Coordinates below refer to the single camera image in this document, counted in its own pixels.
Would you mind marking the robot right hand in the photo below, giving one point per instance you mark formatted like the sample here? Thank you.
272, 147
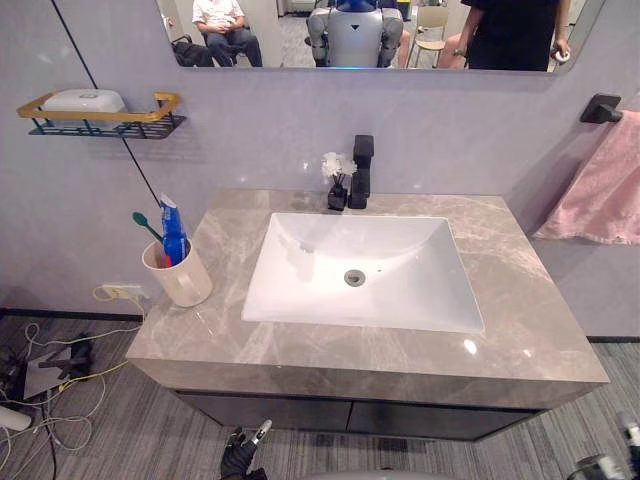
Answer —
607, 467

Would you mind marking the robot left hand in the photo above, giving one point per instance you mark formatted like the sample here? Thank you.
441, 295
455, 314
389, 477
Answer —
237, 460

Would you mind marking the dark vanity cabinet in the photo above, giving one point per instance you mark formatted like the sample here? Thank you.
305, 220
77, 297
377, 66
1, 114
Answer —
360, 415

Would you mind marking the cream cup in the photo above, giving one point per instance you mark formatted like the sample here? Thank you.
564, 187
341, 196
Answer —
182, 277

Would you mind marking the black floor stand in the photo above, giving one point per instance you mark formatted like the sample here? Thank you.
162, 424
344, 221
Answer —
72, 357

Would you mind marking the grey metal plate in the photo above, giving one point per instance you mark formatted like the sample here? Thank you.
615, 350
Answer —
42, 380

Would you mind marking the grey sink drain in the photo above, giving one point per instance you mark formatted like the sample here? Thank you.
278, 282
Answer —
354, 276

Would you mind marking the white sink basin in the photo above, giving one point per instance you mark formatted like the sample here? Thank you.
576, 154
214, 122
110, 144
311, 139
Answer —
360, 270

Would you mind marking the white cylindrical object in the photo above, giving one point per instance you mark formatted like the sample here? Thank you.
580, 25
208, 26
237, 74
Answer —
14, 417

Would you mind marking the blue toothpaste tube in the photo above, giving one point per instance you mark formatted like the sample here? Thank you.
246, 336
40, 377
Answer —
172, 230

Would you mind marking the green toothbrush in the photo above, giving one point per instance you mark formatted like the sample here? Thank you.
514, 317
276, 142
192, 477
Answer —
147, 225

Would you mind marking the pink towel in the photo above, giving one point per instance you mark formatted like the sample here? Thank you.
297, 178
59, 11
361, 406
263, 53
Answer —
600, 190

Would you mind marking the black diffuser with white flowers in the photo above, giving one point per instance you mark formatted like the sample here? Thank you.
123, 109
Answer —
337, 187

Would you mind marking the black faucet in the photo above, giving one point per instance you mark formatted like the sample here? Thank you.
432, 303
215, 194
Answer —
361, 175

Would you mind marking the white soap box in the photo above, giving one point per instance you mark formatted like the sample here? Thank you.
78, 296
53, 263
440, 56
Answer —
82, 101

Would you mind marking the thin black wall strip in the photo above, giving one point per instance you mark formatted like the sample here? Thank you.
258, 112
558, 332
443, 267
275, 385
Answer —
125, 145

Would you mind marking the black towel bar bracket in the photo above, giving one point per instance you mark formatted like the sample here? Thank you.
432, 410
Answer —
602, 109

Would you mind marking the gold and black wall shelf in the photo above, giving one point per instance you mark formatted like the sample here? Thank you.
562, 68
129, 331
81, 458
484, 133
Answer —
100, 122

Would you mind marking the wall mirror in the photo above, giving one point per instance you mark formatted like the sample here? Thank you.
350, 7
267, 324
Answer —
360, 35

